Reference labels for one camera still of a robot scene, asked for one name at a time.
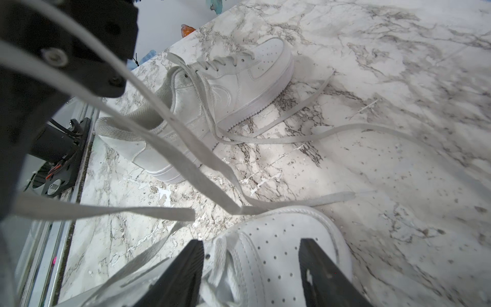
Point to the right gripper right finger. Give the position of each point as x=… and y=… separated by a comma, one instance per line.
x=323, y=283

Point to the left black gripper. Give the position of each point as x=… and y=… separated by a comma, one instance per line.
x=27, y=104

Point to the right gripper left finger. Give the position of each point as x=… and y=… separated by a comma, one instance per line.
x=179, y=285

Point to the white sneaker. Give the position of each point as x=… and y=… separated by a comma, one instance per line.
x=254, y=263
x=210, y=97

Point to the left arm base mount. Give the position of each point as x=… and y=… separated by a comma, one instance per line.
x=62, y=151

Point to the aluminium front rail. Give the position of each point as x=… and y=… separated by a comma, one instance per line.
x=40, y=247

